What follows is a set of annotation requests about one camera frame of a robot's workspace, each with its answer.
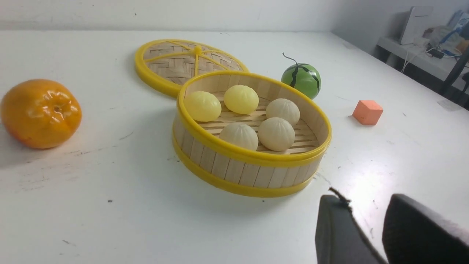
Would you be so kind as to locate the green toy watermelon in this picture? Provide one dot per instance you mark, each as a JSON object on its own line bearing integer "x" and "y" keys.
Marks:
{"x": 303, "y": 77}

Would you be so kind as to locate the yellow bun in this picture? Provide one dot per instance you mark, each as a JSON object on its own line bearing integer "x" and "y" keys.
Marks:
{"x": 202, "y": 106}
{"x": 241, "y": 99}

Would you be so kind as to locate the orange toy tangerine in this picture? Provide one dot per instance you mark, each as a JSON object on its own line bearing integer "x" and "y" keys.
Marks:
{"x": 40, "y": 114}

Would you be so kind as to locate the white box on side table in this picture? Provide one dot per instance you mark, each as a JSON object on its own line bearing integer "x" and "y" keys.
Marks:
{"x": 416, "y": 23}

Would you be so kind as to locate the white bun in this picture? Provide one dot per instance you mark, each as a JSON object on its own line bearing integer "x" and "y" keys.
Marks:
{"x": 240, "y": 135}
{"x": 276, "y": 134}
{"x": 285, "y": 109}

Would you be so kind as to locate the bamboo steamer lid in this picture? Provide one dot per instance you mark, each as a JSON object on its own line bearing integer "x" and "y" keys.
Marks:
{"x": 166, "y": 65}

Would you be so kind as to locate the bamboo steamer tray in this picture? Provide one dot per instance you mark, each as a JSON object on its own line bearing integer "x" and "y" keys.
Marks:
{"x": 261, "y": 173}

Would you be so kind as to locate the orange foam cube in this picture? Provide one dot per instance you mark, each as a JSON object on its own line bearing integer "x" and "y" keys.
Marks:
{"x": 367, "y": 112}

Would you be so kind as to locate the clutter on side table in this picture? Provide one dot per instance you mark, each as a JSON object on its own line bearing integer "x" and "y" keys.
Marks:
{"x": 450, "y": 39}

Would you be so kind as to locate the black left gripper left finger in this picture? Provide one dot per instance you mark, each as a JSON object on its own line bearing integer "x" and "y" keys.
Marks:
{"x": 338, "y": 236}

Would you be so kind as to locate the background white side table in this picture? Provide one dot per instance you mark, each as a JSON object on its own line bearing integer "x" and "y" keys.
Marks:
{"x": 420, "y": 66}

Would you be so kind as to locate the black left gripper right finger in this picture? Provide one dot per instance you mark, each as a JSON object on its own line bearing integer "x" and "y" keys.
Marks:
{"x": 415, "y": 234}

